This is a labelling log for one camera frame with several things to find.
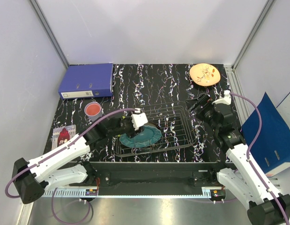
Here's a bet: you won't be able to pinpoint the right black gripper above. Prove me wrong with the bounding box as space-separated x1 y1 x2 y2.
185 93 219 133

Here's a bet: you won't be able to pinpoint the teal scalloped plate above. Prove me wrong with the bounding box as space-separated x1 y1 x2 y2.
119 123 162 148

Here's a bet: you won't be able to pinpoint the cream floral plate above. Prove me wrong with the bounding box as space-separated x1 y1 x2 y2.
189 63 221 87

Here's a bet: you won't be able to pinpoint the lilac plastic cup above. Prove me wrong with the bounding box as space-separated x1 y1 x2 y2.
84 102 103 122

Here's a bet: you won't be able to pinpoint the pink plastic cup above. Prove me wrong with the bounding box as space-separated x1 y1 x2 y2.
84 102 101 116

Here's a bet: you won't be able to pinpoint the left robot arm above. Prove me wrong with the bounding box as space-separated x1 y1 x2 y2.
5 110 148 204

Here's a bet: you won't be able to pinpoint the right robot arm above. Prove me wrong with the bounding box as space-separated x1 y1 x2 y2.
186 90 290 225

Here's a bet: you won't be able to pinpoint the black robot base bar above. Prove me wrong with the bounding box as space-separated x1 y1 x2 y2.
68 161 237 187

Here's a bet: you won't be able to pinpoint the red illustrated book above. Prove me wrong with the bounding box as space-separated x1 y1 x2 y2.
52 125 76 150

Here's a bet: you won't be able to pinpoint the white paper sheet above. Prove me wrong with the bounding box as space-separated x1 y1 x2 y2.
276 92 290 112

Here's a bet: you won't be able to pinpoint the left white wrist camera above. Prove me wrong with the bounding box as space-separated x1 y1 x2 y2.
131 112 148 131

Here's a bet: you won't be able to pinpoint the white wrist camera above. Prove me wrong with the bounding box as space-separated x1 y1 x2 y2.
131 112 148 131
212 90 231 105

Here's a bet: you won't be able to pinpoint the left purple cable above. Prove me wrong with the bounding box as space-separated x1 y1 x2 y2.
5 108 141 223

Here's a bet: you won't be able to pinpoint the purple cable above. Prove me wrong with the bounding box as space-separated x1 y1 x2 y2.
229 92 290 225
5 108 141 223

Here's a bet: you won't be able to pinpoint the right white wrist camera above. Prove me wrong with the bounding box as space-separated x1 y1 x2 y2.
212 90 231 105

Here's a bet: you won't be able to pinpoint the black wire dish rack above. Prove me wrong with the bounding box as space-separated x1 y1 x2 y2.
114 101 195 158

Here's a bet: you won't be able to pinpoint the purple-blue ring binder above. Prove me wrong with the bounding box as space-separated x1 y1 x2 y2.
58 63 113 99

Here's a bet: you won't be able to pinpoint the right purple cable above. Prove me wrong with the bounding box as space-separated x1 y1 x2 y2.
229 92 290 225

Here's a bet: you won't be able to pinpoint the dark blue ring binder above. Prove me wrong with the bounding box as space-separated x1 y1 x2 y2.
250 93 290 177

